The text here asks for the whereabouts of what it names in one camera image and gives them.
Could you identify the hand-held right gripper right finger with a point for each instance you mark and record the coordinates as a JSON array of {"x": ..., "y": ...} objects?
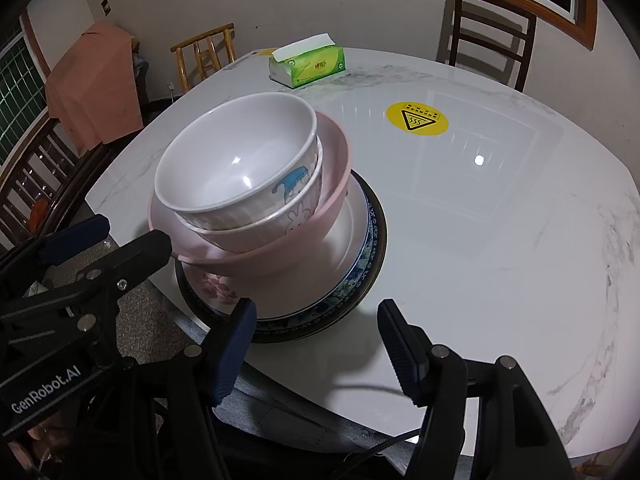
[{"x": 400, "y": 355}]

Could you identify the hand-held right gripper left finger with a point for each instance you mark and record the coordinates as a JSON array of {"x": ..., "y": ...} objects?
[{"x": 235, "y": 350}]

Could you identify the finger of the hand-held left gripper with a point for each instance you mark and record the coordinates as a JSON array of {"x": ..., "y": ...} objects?
[
  {"x": 75, "y": 237},
  {"x": 145, "y": 252}
]

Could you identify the large blue floral plate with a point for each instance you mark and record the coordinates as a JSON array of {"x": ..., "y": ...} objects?
[{"x": 370, "y": 260}]

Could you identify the white plate pink flowers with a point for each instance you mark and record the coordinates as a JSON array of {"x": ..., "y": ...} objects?
[{"x": 340, "y": 250}]

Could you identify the white ribbed bowl blue print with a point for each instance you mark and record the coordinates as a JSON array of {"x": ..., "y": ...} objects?
[{"x": 235, "y": 160}]

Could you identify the white bowl rabbit print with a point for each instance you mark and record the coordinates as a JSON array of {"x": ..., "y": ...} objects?
[{"x": 295, "y": 220}]

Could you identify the large pink bowl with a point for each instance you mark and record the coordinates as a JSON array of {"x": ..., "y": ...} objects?
[{"x": 330, "y": 180}]

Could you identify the person's left hand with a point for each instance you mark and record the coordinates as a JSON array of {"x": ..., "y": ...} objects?
[{"x": 47, "y": 441}]

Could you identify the orange bag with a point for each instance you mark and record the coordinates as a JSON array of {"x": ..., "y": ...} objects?
[{"x": 39, "y": 215}]

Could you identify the dark wooden armchair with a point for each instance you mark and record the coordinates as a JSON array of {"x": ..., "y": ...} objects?
[{"x": 65, "y": 170}]

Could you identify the green grille window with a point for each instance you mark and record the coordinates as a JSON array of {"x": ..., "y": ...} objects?
[{"x": 20, "y": 95}]

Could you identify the pink cloth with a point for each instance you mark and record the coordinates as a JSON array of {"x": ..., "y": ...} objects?
[{"x": 90, "y": 85}]

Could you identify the dark cloth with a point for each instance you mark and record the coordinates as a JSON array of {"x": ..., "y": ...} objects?
[{"x": 140, "y": 75}]

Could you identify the bamboo chair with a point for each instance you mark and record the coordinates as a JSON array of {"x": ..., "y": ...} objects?
[{"x": 205, "y": 35}]

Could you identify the small yellow sticker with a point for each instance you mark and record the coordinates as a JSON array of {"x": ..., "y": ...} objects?
[{"x": 265, "y": 52}]

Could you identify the round yellow warning sticker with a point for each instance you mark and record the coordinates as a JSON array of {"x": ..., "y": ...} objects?
[{"x": 395, "y": 115}]

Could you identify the green tissue box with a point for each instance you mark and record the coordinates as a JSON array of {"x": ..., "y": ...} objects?
[{"x": 315, "y": 67}]

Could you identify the dark wooden chair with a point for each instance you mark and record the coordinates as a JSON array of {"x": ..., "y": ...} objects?
[{"x": 495, "y": 5}]

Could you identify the wooden framed window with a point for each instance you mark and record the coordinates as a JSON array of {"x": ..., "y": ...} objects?
[{"x": 585, "y": 25}]

